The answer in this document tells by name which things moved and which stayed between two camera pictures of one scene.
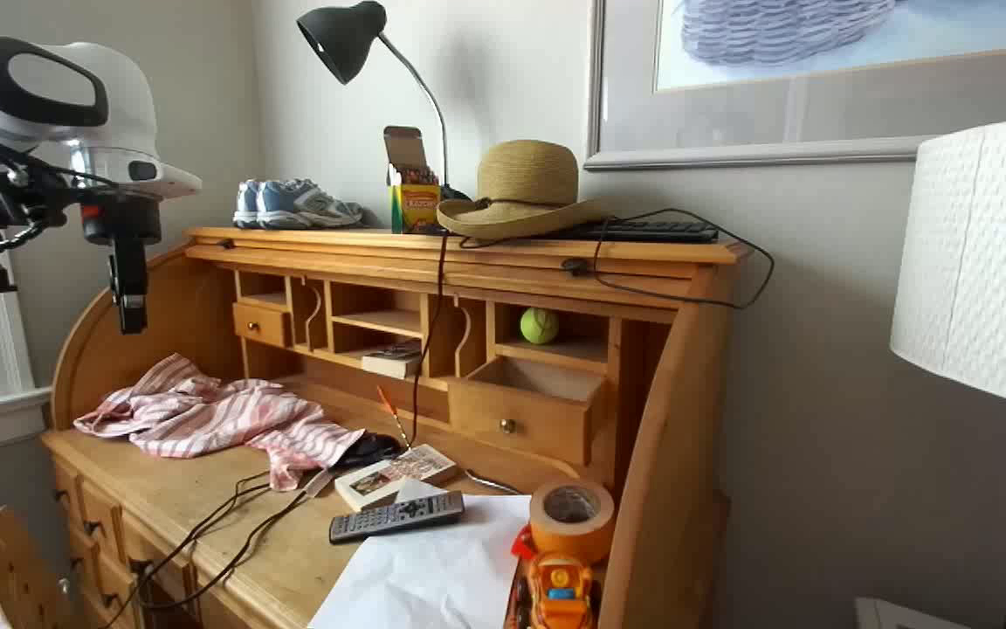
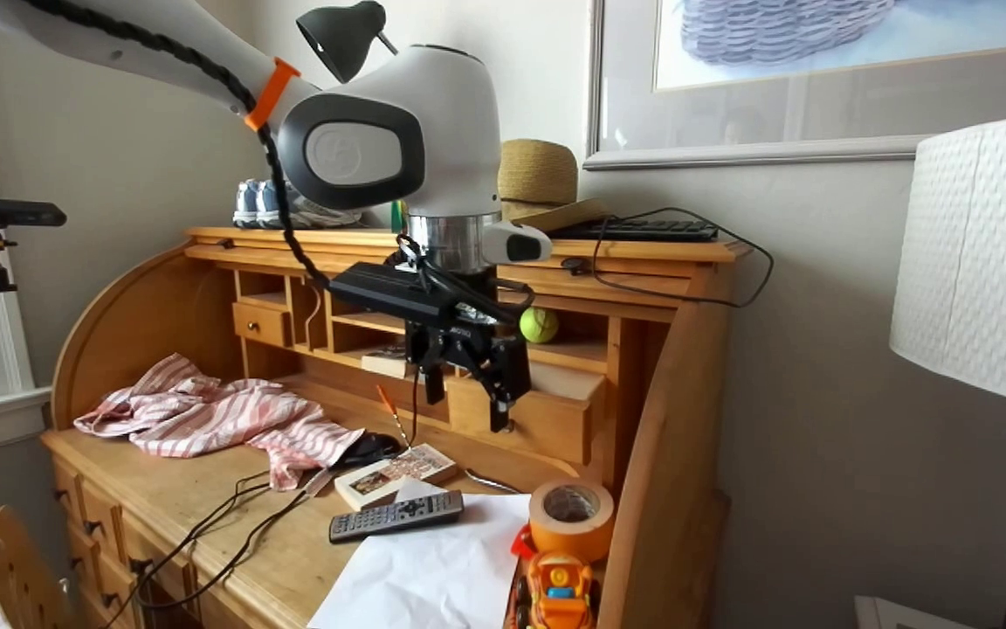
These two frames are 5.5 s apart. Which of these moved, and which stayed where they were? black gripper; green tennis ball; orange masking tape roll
Moved: black gripper
Stayed: green tennis ball; orange masking tape roll
